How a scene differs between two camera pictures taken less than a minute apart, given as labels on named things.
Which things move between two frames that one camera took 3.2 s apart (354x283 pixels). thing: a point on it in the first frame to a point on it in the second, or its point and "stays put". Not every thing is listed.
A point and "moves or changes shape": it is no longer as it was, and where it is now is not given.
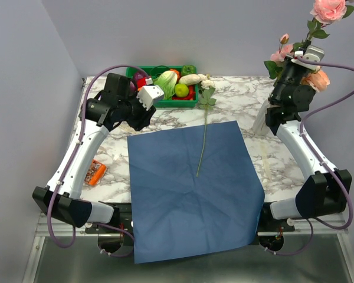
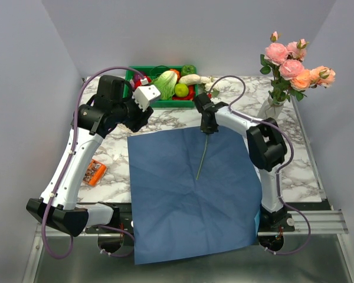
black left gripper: (144, 117) stays put
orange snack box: (95, 173) stays put
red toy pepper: (141, 82) stays put
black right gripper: (288, 62) to (207, 130)
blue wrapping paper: (176, 214) stays put
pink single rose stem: (325, 12) moves or changes shape
